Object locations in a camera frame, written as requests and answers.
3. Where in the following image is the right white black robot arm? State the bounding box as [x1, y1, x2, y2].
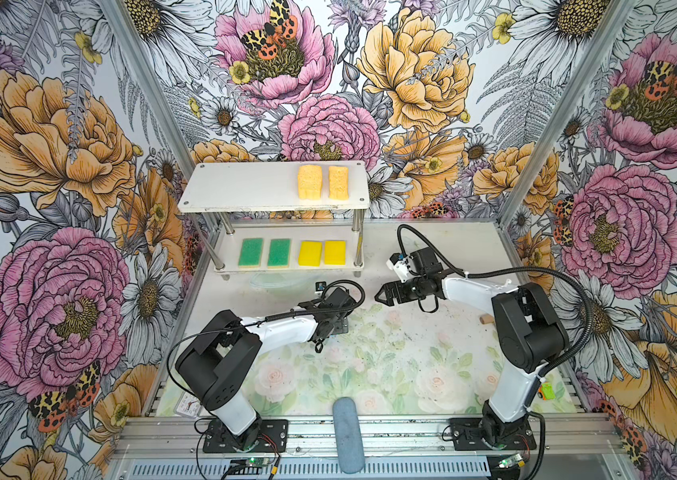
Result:
[374, 247, 569, 448]

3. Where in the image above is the green yellow sponge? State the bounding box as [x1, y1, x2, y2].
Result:
[266, 238, 292, 269]
[238, 238, 264, 268]

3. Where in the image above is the orange cellulose sponge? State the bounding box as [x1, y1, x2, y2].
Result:
[328, 166, 349, 201]

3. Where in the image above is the small white alarm clock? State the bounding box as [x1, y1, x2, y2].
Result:
[174, 394, 202, 418]

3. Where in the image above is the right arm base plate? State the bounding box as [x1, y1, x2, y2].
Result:
[448, 417, 537, 451]

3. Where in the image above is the left black thin cable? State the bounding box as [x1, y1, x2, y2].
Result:
[165, 278, 367, 421]

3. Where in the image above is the small green yellow object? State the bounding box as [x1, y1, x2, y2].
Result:
[538, 382, 556, 401]

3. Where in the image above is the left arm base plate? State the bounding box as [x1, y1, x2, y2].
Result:
[202, 418, 290, 454]

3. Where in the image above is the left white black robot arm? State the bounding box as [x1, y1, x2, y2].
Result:
[174, 280, 366, 449]

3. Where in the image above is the grey oval pad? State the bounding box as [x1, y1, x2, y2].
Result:
[332, 397, 365, 474]

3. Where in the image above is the right black corrugated cable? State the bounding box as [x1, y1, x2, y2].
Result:
[396, 224, 594, 379]

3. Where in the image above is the green circuit board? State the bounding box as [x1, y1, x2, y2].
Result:
[224, 457, 280, 476]

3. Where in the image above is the white two-tier metal shelf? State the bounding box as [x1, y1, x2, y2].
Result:
[178, 161, 369, 275]

